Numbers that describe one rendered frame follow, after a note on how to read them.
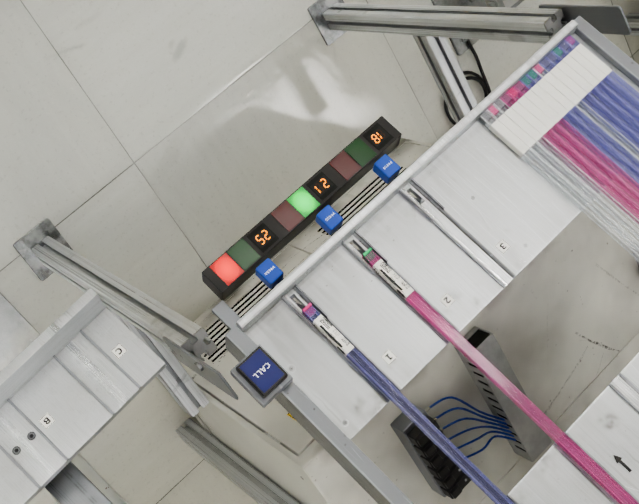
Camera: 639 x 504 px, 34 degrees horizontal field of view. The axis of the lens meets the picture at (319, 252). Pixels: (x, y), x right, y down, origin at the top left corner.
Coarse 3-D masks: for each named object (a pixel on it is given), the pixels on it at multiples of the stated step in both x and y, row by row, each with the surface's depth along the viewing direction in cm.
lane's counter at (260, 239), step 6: (258, 228) 140; (264, 228) 141; (252, 234) 140; (258, 234) 140; (264, 234) 140; (270, 234) 140; (252, 240) 140; (258, 240) 140; (264, 240) 140; (270, 240) 140; (276, 240) 140; (258, 246) 140; (264, 246) 140; (270, 246) 140
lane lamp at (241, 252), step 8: (240, 240) 140; (232, 248) 139; (240, 248) 139; (248, 248) 139; (232, 256) 139; (240, 256) 139; (248, 256) 139; (256, 256) 139; (240, 264) 138; (248, 264) 139
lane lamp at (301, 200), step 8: (296, 192) 143; (304, 192) 143; (288, 200) 142; (296, 200) 142; (304, 200) 142; (312, 200) 142; (296, 208) 142; (304, 208) 142; (312, 208) 142; (304, 216) 142
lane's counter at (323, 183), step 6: (318, 174) 144; (324, 174) 144; (312, 180) 144; (318, 180) 144; (324, 180) 144; (330, 180) 144; (312, 186) 143; (318, 186) 143; (324, 186) 143; (330, 186) 143; (336, 186) 144; (318, 192) 143; (324, 192) 143; (330, 192) 143; (324, 198) 143
